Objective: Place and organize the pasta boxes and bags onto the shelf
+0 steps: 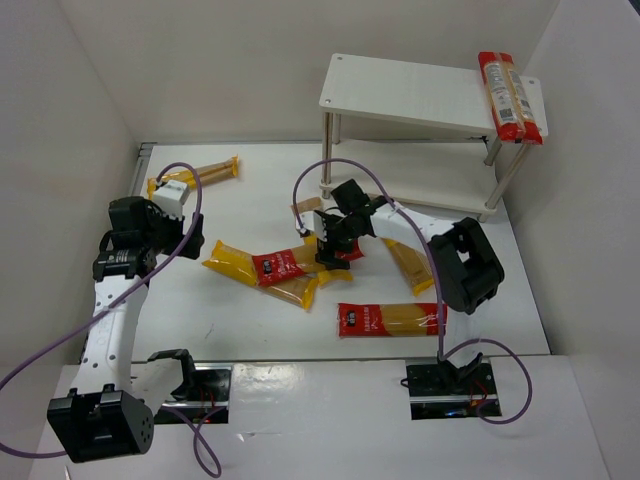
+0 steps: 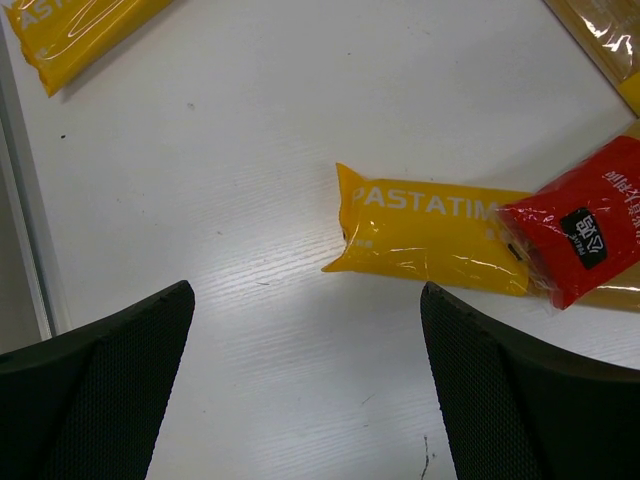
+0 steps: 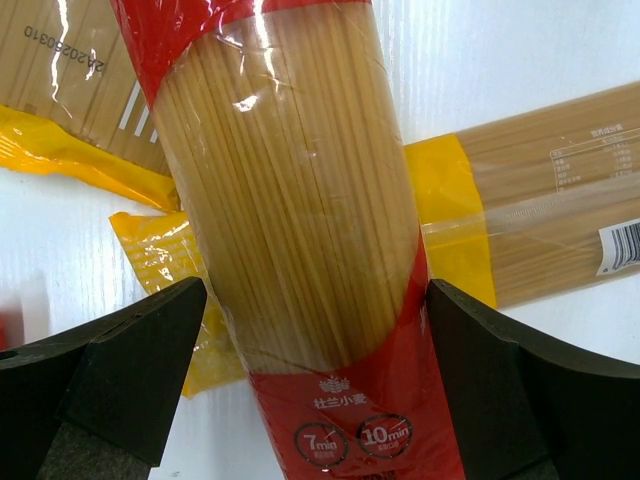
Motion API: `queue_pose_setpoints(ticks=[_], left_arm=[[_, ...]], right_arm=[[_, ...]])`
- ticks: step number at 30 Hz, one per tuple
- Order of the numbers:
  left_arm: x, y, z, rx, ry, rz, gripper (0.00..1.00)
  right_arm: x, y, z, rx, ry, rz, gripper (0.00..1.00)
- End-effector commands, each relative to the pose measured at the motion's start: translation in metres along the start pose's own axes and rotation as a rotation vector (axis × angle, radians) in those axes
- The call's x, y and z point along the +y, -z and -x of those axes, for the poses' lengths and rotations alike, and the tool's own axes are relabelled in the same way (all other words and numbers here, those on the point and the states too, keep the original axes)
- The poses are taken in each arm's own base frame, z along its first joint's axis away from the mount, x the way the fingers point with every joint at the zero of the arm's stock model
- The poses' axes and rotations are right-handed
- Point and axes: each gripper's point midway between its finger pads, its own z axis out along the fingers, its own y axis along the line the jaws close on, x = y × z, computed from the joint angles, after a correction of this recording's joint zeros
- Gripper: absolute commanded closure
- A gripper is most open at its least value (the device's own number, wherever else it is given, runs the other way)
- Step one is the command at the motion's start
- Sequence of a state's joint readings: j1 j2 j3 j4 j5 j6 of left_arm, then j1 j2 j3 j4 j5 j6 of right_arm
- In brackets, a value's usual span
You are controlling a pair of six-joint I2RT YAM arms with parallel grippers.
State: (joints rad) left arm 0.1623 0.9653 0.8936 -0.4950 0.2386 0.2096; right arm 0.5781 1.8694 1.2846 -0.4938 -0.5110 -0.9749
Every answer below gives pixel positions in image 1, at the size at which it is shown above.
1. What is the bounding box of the red pasta bag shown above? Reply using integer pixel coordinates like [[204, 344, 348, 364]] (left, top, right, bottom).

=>
[[250, 239, 365, 288], [478, 51, 543, 145], [337, 303, 439, 338]]

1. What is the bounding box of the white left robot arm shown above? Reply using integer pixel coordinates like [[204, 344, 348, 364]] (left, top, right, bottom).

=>
[[47, 196, 204, 463]]

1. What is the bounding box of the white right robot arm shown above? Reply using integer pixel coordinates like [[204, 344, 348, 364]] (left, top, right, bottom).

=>
[[298, 180, 505, 386]]

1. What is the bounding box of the yellow pasta bag centre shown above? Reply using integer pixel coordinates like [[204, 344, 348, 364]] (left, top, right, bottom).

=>
[[290, 197, 353, 288]]

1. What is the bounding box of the yellow pasta bag left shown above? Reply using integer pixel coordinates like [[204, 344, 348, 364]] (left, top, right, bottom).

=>
[[202, 240, 318, 311]]

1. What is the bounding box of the red pasta bag front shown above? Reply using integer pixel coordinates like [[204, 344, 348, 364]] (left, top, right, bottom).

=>
[[337, 303, 439, 338]]

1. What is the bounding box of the yellow pasta bag right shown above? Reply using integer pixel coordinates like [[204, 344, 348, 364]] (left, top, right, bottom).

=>
[[382, 238, 434, 297]]

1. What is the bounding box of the thin yellow pasta bag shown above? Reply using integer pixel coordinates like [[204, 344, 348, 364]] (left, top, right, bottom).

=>
[[161, 156, 239, 190]]

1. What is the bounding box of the white two-tier shelf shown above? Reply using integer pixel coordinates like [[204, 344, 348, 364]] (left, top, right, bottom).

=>
[[319, 53, 528, 222]]

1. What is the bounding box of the red pasta bag on shelf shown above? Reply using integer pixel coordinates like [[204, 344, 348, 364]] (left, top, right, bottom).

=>
[[478, 51, 543, 145]]

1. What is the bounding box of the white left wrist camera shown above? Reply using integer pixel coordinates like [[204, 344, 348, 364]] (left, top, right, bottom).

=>
[[151, 180, 190, 220]]

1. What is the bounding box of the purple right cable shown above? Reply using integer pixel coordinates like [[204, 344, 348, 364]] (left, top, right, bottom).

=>
[[292, 158, 534, 425]]

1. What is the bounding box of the purple cable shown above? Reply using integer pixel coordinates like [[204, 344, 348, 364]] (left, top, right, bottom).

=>
[[292, 158, 534, 425], [0, 162, 223, 478]]

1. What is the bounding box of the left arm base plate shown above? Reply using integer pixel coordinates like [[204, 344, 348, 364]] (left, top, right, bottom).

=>
[[154, 363, 233, 425]]

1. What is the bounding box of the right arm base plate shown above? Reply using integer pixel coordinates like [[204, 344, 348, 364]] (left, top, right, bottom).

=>
[[400, 360, 502, 420]]

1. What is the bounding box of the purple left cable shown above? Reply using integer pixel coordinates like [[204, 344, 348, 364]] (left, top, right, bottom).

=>
[[0, 162, 223, 478]]

